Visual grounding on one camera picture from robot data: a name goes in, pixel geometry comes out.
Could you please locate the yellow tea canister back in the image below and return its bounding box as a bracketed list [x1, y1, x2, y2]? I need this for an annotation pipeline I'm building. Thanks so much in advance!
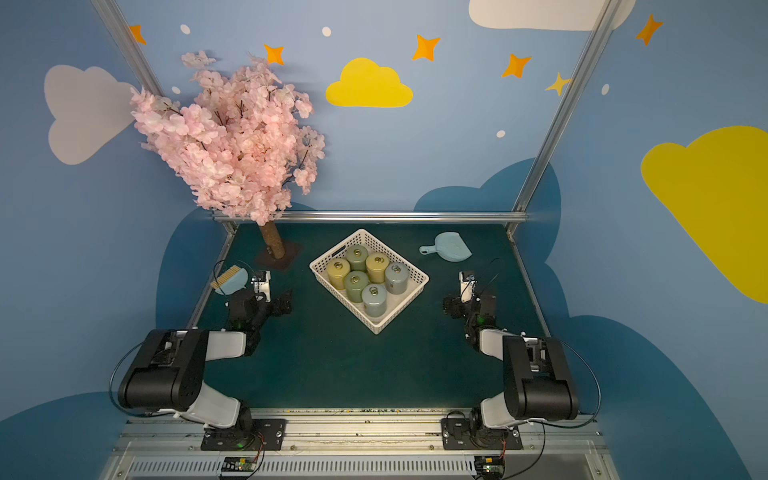
[365, 252, 390, 284]

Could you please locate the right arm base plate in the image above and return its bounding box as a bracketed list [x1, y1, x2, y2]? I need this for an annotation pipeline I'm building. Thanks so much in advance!
[440, 417, 523, 451]

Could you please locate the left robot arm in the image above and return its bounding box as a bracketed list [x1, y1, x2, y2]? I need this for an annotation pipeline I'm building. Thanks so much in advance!
[108, 289, 293, 432]

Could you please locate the pale blue tea canister front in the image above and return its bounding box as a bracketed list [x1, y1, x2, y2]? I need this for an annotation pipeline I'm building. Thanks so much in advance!
[361, 283, 388, 318]

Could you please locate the controller board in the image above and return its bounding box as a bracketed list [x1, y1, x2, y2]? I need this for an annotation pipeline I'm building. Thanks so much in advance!
[473, 456, 505, 480]
[219, 457, 259, 479]

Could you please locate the olive yellow tea canister front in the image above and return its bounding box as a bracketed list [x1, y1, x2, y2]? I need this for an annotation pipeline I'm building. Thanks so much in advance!
[326, 258, 351, 290]

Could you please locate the dark metal tree base plate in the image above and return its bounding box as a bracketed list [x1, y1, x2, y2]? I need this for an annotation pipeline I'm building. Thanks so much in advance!
[255, 241, 301, 271]

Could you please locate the back aluminium frame bar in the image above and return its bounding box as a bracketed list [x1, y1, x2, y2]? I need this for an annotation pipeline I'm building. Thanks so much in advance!
[213, 210, 529, 225]

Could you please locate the white perforated plastic basket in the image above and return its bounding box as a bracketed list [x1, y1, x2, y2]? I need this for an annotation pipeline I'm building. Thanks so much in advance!
[309, 229, 429, 335]

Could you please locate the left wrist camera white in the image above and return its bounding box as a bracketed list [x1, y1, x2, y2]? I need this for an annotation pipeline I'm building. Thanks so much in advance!
[252, 270, 271, 303]

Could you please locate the right aluminium frame post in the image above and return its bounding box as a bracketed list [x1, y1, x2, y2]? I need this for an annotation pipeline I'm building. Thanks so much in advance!
[505, 0, 623, 244]

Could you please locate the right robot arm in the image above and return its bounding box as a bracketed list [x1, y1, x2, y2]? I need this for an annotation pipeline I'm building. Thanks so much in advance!
[443, 295, 580, 430]

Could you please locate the teal dustpan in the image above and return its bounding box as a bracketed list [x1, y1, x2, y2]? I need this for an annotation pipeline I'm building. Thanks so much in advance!
[419, 232, 472, 263]

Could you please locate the pink cherry blossom tree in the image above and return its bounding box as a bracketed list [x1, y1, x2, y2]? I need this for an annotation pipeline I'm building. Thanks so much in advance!
[130, 51, 325, 262]

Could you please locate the green tea canister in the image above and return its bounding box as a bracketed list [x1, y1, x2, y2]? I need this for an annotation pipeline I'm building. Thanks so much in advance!
[344, 244, 369, 272]
[344, 271, 370, 303]

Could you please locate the teal hand brush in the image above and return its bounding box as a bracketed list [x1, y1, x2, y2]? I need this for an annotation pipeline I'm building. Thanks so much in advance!
[210, 265, 249, 296]

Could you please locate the green tea canister back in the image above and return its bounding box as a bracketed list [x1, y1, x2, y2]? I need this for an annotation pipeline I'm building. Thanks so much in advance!
[344, 244, 369, 272]

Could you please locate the aluminium frame post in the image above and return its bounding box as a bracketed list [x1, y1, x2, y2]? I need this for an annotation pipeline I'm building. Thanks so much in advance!
[91, 0, 238, 238]
[505, 0, 623, 244]

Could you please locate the left aluminium frame post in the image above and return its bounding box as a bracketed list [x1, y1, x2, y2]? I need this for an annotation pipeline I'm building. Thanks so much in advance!
[91, 0, 238, 238]

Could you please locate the left controller board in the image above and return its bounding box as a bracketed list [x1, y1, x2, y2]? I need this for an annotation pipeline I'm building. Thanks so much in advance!
[219, 457, 259, 479]

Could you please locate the right controller board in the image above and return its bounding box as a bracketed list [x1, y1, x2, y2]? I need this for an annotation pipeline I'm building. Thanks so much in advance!
[473, 456, 505, 480]

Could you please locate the grey-blue tea canister back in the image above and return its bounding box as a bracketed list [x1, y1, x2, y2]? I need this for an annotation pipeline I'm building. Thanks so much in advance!
[384, 262, 410, 295]

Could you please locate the aluminium front rail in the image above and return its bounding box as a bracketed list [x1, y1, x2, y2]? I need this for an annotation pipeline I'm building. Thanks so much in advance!
[101, 408, 619, 479]

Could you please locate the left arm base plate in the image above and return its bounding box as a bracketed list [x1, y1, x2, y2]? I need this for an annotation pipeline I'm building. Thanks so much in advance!
[200, 418, 287, 452]

